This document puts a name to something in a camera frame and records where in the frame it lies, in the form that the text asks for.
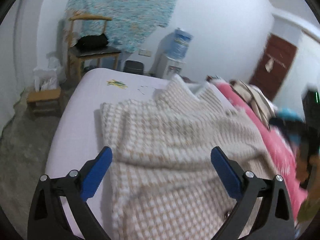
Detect dark red wooden door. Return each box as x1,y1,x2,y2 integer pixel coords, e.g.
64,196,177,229
249,34,297,101

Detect turquoise floral hanging cloth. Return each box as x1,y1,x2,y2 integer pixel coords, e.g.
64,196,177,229
66,0,177,53

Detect teal fleece garment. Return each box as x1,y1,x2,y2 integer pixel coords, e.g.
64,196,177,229
268,110,306,146

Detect wooden armchair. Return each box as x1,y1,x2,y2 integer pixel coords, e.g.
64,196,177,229
66,13,121,81

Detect beige and white clothes pile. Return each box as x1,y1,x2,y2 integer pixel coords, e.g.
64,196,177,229
231,80,278,130

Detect pink floral fleece blanket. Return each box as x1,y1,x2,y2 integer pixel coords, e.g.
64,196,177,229
206,76,307,218

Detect beige white houndstooth coat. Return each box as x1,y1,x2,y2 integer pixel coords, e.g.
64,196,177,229
101,76,277,239

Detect black waste bin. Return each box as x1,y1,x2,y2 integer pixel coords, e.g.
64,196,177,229
123,60,144,75

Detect lilac printed bed sheet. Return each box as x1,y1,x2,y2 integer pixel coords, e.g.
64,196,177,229
44,67,238,240

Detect small wooden stool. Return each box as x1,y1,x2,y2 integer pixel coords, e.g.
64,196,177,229
27,88,63,119

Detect wall power socket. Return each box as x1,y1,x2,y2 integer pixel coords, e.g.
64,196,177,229
138,49,152,57

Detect white curtain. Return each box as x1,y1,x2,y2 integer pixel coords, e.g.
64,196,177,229
1,0,39,131

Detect black garment on chair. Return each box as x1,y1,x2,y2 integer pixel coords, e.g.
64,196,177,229
74,33,108,53

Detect white plastic bags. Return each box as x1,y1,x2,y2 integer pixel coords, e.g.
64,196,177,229
33,56,66,92

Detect white water dispenser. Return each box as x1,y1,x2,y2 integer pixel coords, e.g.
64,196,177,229
155,53,185,80

